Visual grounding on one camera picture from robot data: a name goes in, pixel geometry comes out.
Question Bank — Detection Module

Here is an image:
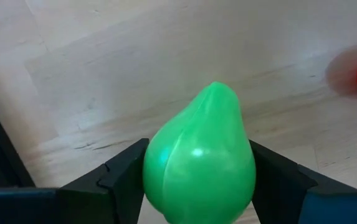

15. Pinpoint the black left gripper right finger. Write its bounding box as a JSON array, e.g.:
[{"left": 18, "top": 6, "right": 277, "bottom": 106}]
[{"left": 249, "top": 140, "right": 357, "bottom": 224}]

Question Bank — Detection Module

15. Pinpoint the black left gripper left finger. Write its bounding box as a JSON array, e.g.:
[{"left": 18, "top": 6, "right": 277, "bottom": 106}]
[{"left": 0, "top": 139, "right": 150, "bottom": 224}]

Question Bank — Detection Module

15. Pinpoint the green toy pear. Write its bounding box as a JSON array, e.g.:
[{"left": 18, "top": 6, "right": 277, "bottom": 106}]
[{"left": 142, "top": 81, "right": 257, "bottom": 224}]

